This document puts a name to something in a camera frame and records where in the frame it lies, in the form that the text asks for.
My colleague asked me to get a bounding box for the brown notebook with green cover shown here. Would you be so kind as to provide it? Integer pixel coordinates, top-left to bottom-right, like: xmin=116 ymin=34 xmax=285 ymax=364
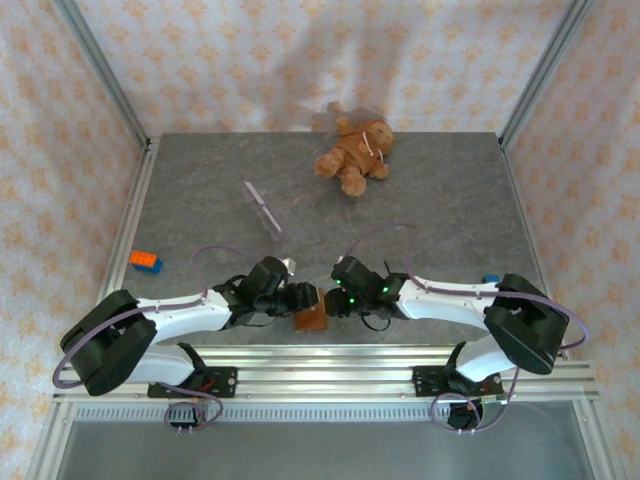
xmin=293 ymin=287 xmax=330 ymax=333

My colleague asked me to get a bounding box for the clear acrylic card stand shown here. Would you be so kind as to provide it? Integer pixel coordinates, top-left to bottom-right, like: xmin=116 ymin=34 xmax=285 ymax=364
xmin=243 ymin=179 xmax=294 ymax=244

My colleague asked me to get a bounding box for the brown teddy bear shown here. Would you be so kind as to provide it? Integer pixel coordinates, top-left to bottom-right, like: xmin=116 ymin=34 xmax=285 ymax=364
xmin=313 ymin=115 xmax=396 ymax=197

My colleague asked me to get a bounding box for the aluminium rail bed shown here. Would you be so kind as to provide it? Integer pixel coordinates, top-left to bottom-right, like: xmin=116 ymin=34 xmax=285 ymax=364
xmin=52 ymin=343 xmax=601 ymax=402

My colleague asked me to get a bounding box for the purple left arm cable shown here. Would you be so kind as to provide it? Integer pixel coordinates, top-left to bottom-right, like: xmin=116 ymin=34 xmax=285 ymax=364
xmin=52 ymin=245 xmax=262 ymax=435

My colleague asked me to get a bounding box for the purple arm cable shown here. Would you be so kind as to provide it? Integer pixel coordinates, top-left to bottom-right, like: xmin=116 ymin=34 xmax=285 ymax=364
xmin=52 ymin=245 xmax=262 ymax=435
xmin=343 ymin=223 xmax=590 ymax=435

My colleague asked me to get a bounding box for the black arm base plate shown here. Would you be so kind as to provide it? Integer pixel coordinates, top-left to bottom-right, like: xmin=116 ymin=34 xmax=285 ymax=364
xmin=147 ymin=366 xmax=239 ymax=399
xmin=412 ymin=366 xmax=503 ymax=399

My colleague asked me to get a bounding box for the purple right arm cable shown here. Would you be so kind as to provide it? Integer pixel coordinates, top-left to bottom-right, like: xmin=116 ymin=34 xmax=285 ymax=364
xmin=343 ymin=223 xmax=590 ymax=435

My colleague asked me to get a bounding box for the slotted grey cable duct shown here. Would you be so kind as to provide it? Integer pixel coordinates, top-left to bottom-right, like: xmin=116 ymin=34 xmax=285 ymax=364
xmin=69 ymin=403 xmax=584 ymax=422

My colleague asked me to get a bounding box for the black cable connector box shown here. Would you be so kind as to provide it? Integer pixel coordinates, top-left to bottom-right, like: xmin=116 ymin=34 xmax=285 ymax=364
xmin=446 ymin=402 xmax=485 ymax=434
xmin=167 ymin=402 xmax=207 ymax=432

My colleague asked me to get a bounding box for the aluminium side rail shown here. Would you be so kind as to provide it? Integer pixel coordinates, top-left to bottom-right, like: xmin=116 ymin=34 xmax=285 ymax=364
xmin=497 ymin=134 xmax=571 ymax=361
xmin=82 ymin=137 xmax=161 ymax=361

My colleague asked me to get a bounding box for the aluminium frame post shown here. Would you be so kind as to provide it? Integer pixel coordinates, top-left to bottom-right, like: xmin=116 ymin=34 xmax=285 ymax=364
xmin=498 ymin=0 xmax=596 ymax=151
xmin=23 ymin=399 xmax=76 ymax=480
xmin=53 ymin=0 xmax=151 ymax=146
xmin=572 ymin=399 xmax=619 ymax=480

